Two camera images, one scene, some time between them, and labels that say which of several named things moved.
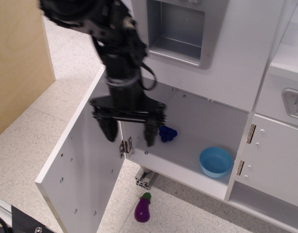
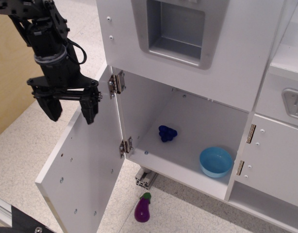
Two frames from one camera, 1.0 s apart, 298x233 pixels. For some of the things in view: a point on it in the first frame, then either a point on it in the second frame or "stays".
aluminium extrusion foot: [145, 178] stays
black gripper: [127, 101] → [62, 81]
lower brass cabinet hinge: [239, 170] stays
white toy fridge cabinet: [209, 60] stays
